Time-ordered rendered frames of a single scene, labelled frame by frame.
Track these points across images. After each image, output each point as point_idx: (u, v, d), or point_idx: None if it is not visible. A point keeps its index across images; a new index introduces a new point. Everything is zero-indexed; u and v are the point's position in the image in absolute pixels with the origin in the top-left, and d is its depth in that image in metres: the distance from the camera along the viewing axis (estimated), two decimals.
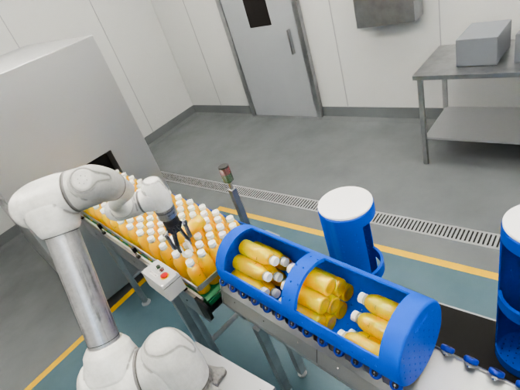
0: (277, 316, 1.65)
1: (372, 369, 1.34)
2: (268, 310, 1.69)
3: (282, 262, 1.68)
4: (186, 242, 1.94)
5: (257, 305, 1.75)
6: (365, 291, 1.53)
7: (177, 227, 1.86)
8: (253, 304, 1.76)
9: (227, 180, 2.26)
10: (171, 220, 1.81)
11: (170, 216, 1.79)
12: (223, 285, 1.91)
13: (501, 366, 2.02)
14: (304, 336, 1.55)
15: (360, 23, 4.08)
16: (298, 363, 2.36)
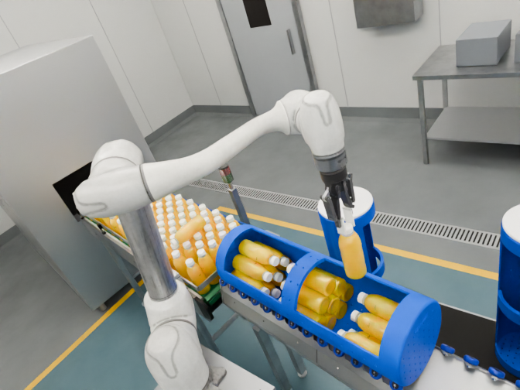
0: (277, 316, 1.65)
1: (372, 369, 1.34)
2: (268, 310, 1.69)
3: (282, 262, 1.68)
4: (347, 210, 1.21)
5: (257, 305, 1.75)
6: (365, 291, 1.53)
7: (342, 183, 1.13)
8: (253, 304, 1.76)
9: (227, 180, 2.26)
10: (340, 170, 1.08)
11: (341, 162, 1.06)
12: (223, 285, 1.91)
13: (501, 366, 2.02)
14: (304, 336, 1.55)
15: (360, 23, 4.08)
16: (298, 363, 2.36)
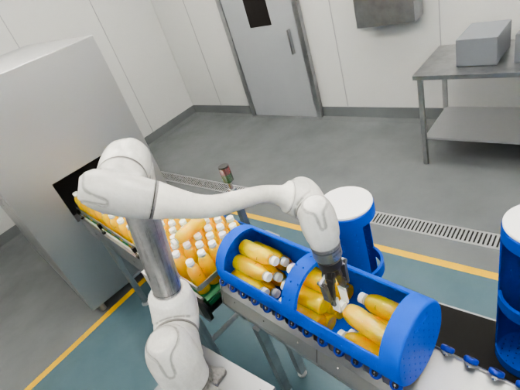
0: (277, 316, 1.65)
1: (372, 369, 1.34)
2: (268, 310, 1.69)
3: (282, 262, 1.68)
4: (341, 290, 1.32)
5: (257, 305, 1.75)
6: (365, 291, 1.53)
7: (337, 270, 1.24)
8: (253, 304, 1.76)
9: (227, 180, 2.26)
10: (335, 262, 1.19)
11: (336, 256, 1.17)
12: (223, 285, 1.91)
13: (501, 366, 2.02)
14: (304, 336, 1.55)
15: (360, 23, 4.08)
16: (298, 363, 2.36)
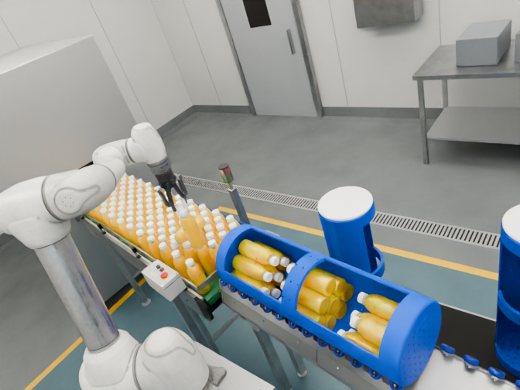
0: (277, 316, 1.65)
1: (372, 369, 1.34)
2: (268, 310, 1.69)
3: (282, 262, 1.68)
4: (181, 200, 1.78)
5: (257, 305, 1.75)
6: (365, 291, 1.53)
7: (171, 181, 1.70)
8: (253, 304, 1.76)
9: (227, 180, 2.26)
10: (164, 173, 1.65)
11: (163, 168, 1.63)
12: (223, 285, 1.91)
13: (501, 366, 2.02)
14: (304, 336, 1.55)
15: (360, 23, 4.08)
16: (298, 363, 2.36)
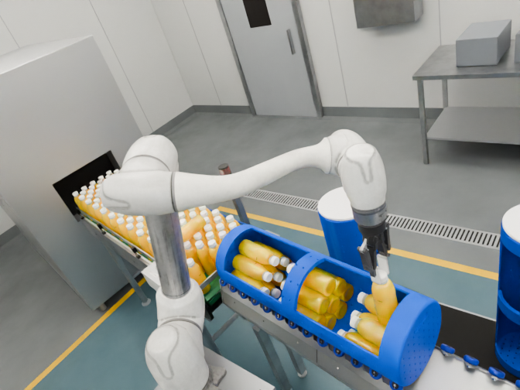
0: (277, 316, 1.65)
1: (372, 369, 1.34)
2: (268, 310, 1.69)
3: (282, 262, 1.68)
4: (381, 259, 1.17)
5: (257, 305, 1.75)
6: (365, 291, 1.53)
7: (380, 234, 1.10)
8: (253, 304, 1.76)
9: None
10: (379, 224, 1.04)
11: (381, 216, 1.03)
12: (223, 285, 1.91)
13: (501, 366, 2.02)
14: (304, 336, 1.55)
15: (360, 23, 4.08)
16: (298, 363, 2.36)
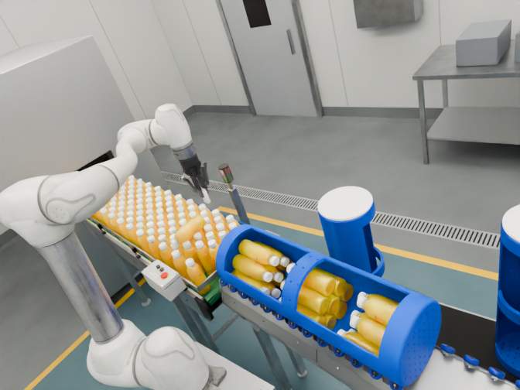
0: (277, 316, 1.65)
1: (372, 369, 1.34)
2: (268, 310, 1.69)
3: (282, 262, 1.68)
4: (203, 191, 1.67)
5: (257, 305, 1.75)
6: (365, 291, 1.53)
7: None
8: (253, 304, 1.76)
9: (227, 180, 2.26)
10: None
11: None
12: (223, 285, 1.91)
13: (501, 366, 2.02)
14: (304, 336, 1.55)
15: (360, 23, 4.08)
16: (298, 363, 2.36)
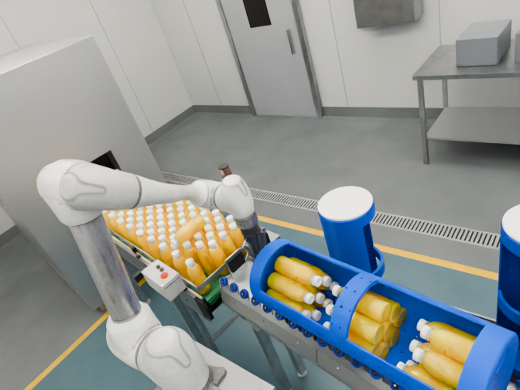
0: (279, 315, 1.65)
1: (374, 376, 1.34)
2: None
3: (324, 282, 1.53)
4: None
5: (256, 305, 1.76)
6: (421, 316, 1.37)
7: None
8: (252, 303, 1.76)
9: None
10: None
11: None
12: (223, 285, 1.91)
13: None
14: None
15: (360, 23, 4.08)
16: (298, 363, 2.36)
